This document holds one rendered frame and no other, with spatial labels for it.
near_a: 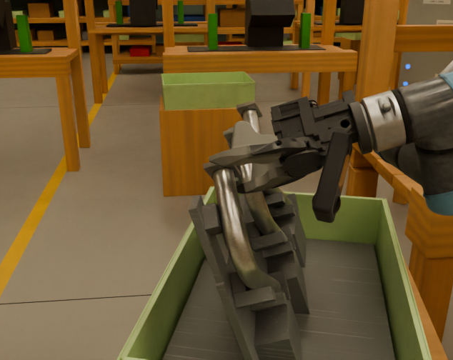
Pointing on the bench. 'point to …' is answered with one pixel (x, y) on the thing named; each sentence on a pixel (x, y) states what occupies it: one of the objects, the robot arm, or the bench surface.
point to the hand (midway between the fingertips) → (226, 179)
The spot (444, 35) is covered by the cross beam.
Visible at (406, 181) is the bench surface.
